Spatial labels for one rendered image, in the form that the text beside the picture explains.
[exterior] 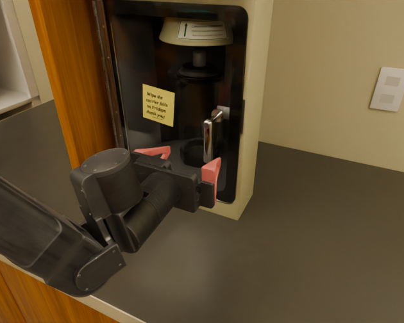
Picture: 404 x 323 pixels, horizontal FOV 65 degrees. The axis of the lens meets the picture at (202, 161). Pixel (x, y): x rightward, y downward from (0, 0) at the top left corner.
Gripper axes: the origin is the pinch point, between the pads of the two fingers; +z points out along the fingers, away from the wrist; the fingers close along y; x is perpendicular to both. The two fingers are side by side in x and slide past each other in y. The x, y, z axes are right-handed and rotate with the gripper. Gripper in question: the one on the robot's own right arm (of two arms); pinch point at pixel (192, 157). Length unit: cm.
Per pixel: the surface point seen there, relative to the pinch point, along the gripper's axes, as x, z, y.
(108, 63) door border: -10.1, 11.7, 25.0
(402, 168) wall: 26, 54, -41
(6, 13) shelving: -10, 52, 111
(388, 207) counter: 25, 32, -36
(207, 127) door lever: -2.9, 6.0, -0.2
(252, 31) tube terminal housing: -17.9, 13.2, -5.4
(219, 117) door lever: -2.7, 10.7, -0.6
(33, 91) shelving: 23, 52, 111
